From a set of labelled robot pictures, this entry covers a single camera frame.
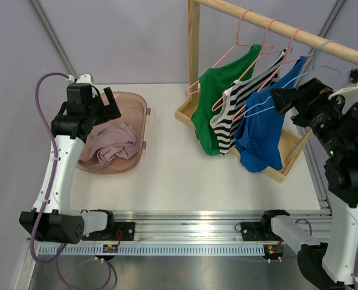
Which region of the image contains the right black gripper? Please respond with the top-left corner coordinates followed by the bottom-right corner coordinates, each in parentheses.
top-left (270, 77), bottom-right (348, 156)

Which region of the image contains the mauve tank top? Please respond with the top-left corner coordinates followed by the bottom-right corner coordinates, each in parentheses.
top-left (78, 121), bottom-right (139, 169)

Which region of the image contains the blue wire hanger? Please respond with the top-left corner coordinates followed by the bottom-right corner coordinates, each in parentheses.
top-left (243, 39), bottom-right (353, 118)

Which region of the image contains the pink wire hanger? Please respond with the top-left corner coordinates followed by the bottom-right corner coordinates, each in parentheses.
top-left (211, 18), bottom-right (281, 112)
top-left (232, 28), bottom-right (303, 121)
top-left (185, 9), bottom-right (252, 97)

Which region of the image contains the blue tank top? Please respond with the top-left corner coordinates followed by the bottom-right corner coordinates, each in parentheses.
top-left (234, 56), bottom-right (308, 173)

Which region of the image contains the striped black white tank top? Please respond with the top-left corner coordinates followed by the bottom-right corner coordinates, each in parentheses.
top-left (209, 48), bottom-right (288, 155)

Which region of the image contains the green tank top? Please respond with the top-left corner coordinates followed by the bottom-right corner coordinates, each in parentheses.
top-left (190, 44), bottom-right (263, 156)

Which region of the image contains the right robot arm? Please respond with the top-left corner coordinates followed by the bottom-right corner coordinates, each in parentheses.
top-left (236, 79), bottom-right (358, 289)

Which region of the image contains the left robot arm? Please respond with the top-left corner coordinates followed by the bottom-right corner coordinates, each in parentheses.
top-left (19, 83), bottom-right (121, 244)

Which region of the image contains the pink plastic basket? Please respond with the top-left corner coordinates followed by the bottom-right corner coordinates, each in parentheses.
top-left (77, 91), bottom-right (151, 174)

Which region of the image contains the wooden clothes rack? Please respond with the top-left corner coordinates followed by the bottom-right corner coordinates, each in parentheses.
top-left (188, 1), bottom-right (358, 183)

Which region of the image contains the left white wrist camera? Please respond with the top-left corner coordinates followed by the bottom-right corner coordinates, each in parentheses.
top-left (67, 73), bottom-right (94, 85)

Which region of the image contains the aluminium mounting rail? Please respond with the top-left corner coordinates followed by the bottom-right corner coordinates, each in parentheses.
top-left (24, 210), bottom-right (333, 242)

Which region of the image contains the white slotted cable duct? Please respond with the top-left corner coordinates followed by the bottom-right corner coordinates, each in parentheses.
top-left (33, 243), bottom-right (266, 256)

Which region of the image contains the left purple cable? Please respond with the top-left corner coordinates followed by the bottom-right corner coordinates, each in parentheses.
top-left (29, 72), bottom-right (118, 290)

